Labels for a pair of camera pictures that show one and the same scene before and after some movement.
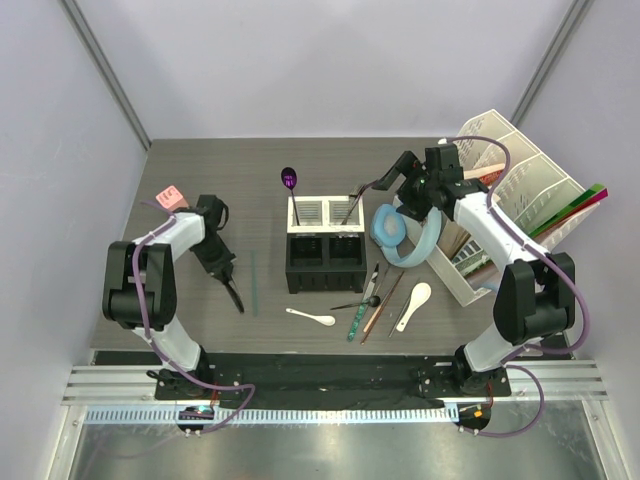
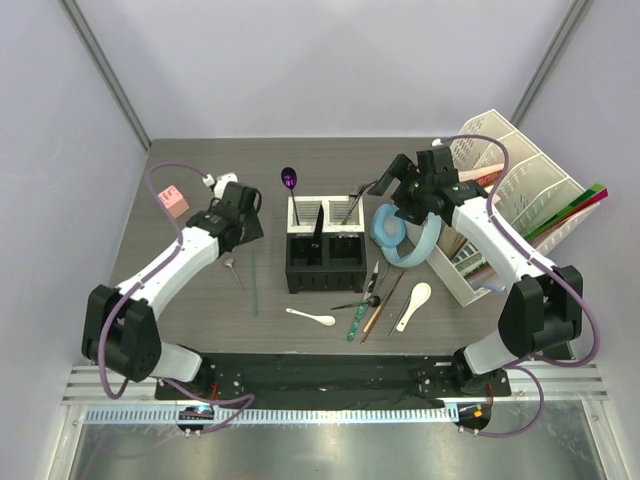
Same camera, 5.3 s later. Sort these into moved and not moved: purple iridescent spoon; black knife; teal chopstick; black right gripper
Moved: black knife
Not moved: black right gripper; purple iridescent spoon; teal chopstick
